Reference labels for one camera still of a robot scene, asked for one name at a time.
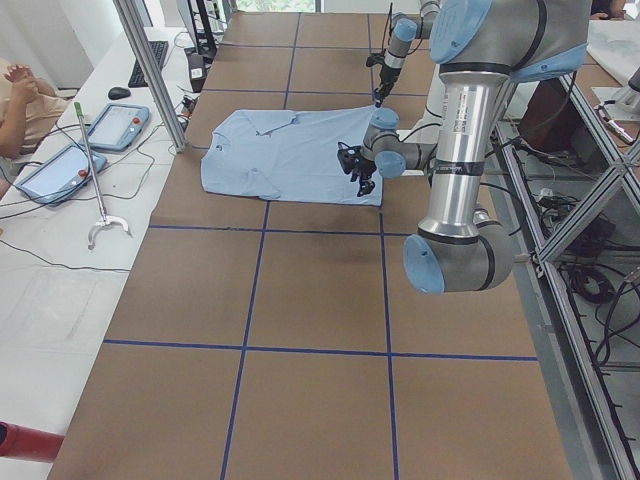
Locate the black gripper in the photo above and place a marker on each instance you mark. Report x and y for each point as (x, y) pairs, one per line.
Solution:
(386, 76)
(363, 171)

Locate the light blue t-shirt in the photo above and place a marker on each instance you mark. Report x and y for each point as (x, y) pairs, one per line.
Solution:
(287, 155)

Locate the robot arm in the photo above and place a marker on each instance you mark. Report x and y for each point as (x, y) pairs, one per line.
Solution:
(403, 31)
(480, 47)

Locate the black power adapter box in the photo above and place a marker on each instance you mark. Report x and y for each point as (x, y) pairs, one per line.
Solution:
(197, 72)

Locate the far blue teach pendant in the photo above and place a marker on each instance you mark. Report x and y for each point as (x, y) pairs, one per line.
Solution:
(117, 126)

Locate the blue teach pendant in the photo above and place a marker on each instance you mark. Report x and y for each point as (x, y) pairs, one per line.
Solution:
(58, 178)
(117, 126)

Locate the black computer mouse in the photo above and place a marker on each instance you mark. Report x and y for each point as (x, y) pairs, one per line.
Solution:
(117, 93)

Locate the reacher grabber tool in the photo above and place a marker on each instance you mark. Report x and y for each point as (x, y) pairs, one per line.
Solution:
(105, 219)

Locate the near blue teach pendant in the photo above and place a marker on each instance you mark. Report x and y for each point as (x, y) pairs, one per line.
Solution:
(58, 178)

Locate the seated person beige shirt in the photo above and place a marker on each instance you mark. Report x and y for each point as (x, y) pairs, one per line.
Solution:
(29, 109)

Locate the red cylinder object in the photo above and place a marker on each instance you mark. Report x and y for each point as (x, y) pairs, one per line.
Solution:
(22, 443)

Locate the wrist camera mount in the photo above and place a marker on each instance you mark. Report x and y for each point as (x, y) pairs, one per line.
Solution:
(348, 157)
(375, 58)

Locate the white pedestal base plate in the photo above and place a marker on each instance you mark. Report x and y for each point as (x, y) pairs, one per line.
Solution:
(410, 156)

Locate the white pedestal column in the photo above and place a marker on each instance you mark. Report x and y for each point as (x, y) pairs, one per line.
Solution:
(434, 102)

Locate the aluminium frame rail right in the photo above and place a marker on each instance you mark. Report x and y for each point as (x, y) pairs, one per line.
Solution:
(564, 168)

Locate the aluminium frame post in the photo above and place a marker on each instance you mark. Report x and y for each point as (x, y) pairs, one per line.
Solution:
(136, 35)

